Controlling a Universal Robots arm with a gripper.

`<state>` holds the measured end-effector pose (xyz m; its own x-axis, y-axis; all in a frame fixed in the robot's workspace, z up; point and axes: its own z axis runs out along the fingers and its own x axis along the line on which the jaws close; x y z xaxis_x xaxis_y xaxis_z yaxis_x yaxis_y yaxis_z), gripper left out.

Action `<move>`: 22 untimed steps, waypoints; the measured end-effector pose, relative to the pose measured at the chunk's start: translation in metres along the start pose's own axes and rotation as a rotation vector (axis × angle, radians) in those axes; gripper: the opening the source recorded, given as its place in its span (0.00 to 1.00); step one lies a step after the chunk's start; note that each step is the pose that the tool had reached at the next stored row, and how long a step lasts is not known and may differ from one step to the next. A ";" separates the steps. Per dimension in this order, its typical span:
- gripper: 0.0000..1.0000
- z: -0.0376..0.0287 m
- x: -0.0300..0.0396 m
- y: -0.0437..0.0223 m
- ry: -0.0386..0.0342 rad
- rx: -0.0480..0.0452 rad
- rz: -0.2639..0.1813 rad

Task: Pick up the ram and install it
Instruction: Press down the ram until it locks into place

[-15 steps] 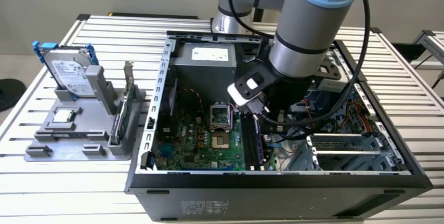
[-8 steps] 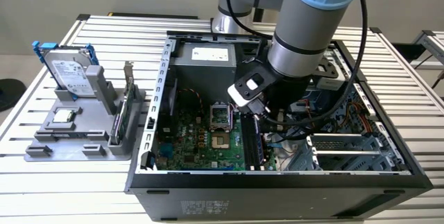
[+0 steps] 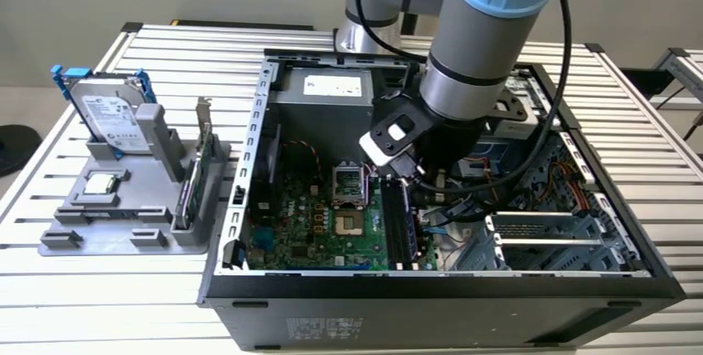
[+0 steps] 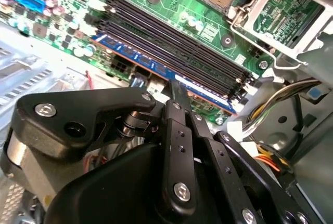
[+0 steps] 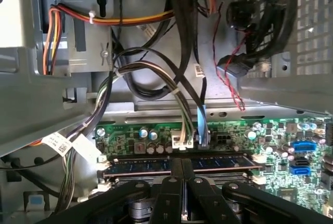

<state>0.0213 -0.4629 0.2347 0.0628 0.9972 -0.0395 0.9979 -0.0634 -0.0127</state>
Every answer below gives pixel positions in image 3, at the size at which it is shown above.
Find twisted red black fan wire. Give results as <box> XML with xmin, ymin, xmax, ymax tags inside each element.
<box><xmin>282</xmin><ymin>138</ymin><xmax>327</xmax><ymax>186</ymax></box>

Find green motherboard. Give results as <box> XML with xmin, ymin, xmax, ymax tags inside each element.
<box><xmin>244</xmin><ymin>161</ymin><xmax>442</xmax><ymax>273</ymax></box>

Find silver CPU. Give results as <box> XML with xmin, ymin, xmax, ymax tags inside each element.
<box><xmin>82</xmin><ymin>172</ymin><xmax>122</xmax><ymax>195</ymax></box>

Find slatted metal side table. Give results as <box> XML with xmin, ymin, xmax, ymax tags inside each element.
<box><xmin>650</xmin><ymin>47</ymin><xmax>703</xmax><ymax>110</ymax></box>

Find black round stand base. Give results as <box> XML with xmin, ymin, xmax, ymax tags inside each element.
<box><xmin>0</xmin><ymin>124</ymin><xmax>43</xmax><ymax>178</ymax></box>

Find blue VGA port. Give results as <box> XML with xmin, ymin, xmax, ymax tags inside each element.
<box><xmin>252</xmin><ymin>226</ymin><xmax>275</xmax><ymax>250</ymax></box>

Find grey plastic parts rack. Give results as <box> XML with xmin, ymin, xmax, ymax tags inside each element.
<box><xmin>36</xmin><ymin>97</ymin><xmax>234</xmax><ymax>255</ymax></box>

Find Nvidia Quadro graphics card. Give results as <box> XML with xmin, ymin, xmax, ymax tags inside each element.
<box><xmin>174</xmin><ymin>96</ymin><xmax>216</xmax><ymax>229</ymax></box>

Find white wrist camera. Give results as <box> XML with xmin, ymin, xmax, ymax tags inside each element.
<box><xmin>358</xmin><ymin>131</ymin><xmax>414</xmax><ymax>167</ymax></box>

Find black RAM slot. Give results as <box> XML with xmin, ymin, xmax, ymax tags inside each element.
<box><xmin>388</xmin><ymin>181</ymin><xmax>407</xmax><ymax>272</ymax></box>
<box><xmin>395</xmin><ymin>184</ymin><xmax>414</xmax><ymax>272</ymax></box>
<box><xmin>382</xmin><ymin>177</ymin><xmax>400</xmax><ymax>272</ymax></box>

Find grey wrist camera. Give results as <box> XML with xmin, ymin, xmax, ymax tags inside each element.
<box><xmin>497</xmin><ymin>119</ymin><xmax>545</xmax><ymax>138</ymax></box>

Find metal socket cover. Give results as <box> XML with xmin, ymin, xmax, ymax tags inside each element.
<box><xmin>331</xmin><ymin>161</ymin><xmax>368</xmax><ymax>210</ymax></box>

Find thin orange data cable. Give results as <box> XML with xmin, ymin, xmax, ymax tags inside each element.
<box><xmin>482</xmin><ymin>156</ymin><xmax>501</xmax><ymax>204</ymax></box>

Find grey metal disk bay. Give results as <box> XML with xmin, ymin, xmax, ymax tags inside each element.
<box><xmin>486</xmin><ymin>209</ymin><xmax>645</xmax><ymax>276</ymax></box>

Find orange red power wires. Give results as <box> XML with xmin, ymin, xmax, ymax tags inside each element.
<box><xmin>535</xmin><ymin>160</ymin><xmax>594</xmax><ymax>213</ymax></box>

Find black cable bundle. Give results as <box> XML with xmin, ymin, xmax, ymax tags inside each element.
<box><xmin>439</xmin><ymin>188</ymin><xmax>533</xmax><ymax>229</ymax></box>

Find grey power supply unit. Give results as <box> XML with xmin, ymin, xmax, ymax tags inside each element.
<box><xmin>268</xmin><ymin>67</ymin><xmax>378</xmax><ymax>166</ymax></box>

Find hard disk in blue carrier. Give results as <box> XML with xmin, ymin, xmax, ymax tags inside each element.
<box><xmin>52</xmin><ymin>63</ymin><xmax>160</xmax><ymax>159</ymax></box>

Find CPU socket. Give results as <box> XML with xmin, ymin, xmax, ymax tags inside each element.
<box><xmin>334</xmin><ymin>211</ymin><xmax>368</xmax><ymax>240</ymax></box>

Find black open PC case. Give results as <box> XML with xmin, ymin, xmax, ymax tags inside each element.
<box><xmin>196</xmin><ymin>48</ymin><xmax>687</xmax><ymax>352</ymax></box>

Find blue expansion slot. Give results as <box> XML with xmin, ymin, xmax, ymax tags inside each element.
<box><xmin>282</xmin><ymin>262</ymin><xmax>371</xmax><ymax>271</ymax></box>

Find thin red black wire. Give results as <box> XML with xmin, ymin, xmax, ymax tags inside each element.
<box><xmin>438</xmin><ymin>239</ymin><xmax>481</xmax><ymax>269</ymax></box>

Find grey metal drive cage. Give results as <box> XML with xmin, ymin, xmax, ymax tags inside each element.
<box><xmin>491</xmin><ymin>64</ymin><xmax>557</xmax><ymax>175</ymax></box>

